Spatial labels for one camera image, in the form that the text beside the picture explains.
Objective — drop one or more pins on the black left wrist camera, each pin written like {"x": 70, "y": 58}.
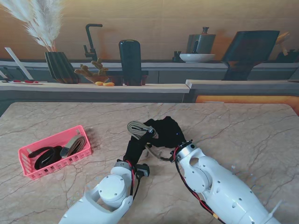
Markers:
{"x": 142, "y": 170}

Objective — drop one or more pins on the dark brown woven belt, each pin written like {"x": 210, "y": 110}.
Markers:
{"x": 45, "y": 158}

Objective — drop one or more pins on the pink plastic storage basket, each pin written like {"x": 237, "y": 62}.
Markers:
{"x": 58, "y": 137}

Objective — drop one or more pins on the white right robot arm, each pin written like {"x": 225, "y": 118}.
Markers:
{"x": 219, "y": 184}

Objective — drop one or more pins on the white ceramic bowl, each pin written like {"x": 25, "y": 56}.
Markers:
{"x": 197, "y": 57}

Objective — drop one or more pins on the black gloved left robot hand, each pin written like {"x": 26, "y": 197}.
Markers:
{"x": 135, "y": 147}

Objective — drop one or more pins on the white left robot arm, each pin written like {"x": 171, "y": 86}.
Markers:
{"x": 105, "y": 196}

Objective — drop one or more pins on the orange citrus fruit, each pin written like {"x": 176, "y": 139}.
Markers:
{"x": 108, "y": 84}
{"x": 99, "y": 83}

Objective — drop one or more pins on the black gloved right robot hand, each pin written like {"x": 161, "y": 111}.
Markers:
{"x": 168, "y": 135}

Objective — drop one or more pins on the olive canvas belt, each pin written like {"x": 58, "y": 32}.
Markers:
{"x": 136, "y": 128}

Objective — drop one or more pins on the grey ceramic jug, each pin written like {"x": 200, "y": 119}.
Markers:
{"x": 205, "y": 43}

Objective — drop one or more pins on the black kitchen faucet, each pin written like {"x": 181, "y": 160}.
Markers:
{"x": 90, "y": 39}

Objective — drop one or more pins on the small black cup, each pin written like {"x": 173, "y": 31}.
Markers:
{"x": 176, "y": 57}

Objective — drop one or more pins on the dark low tray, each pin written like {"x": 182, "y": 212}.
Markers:
{"x": 144, "y": 73}

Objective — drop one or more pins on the cactus plant in bowl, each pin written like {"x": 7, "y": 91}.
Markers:
{"x": 100, "y": 68}

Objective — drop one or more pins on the grey kitchen counter wood top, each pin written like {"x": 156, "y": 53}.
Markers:
{"x": 140, "y": 93}

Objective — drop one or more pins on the white pampas grass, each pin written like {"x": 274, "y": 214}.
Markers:
{"x": 44, "y": 25}

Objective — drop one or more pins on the dark ribbed vase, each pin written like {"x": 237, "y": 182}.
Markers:
{"x": 59, "y": 67}

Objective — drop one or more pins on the white leaning board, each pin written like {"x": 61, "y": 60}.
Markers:
{"x": 18, "y": 63}

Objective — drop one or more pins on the yellow wooden spatula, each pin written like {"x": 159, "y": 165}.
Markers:
{"x": 282, "y": 37}

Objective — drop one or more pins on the beige woven belt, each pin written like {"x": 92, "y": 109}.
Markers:
{"x": 76, "y": 144}

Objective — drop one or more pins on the plate with red food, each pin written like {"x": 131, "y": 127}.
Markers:
{"x": 25, "y": 82}

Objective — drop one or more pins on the tall black cylinder container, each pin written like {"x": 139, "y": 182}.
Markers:
{"x": 130, "y": 63}

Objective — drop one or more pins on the dark tilted panel stand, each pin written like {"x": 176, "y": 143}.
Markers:
{"x": 247, "y": 53}

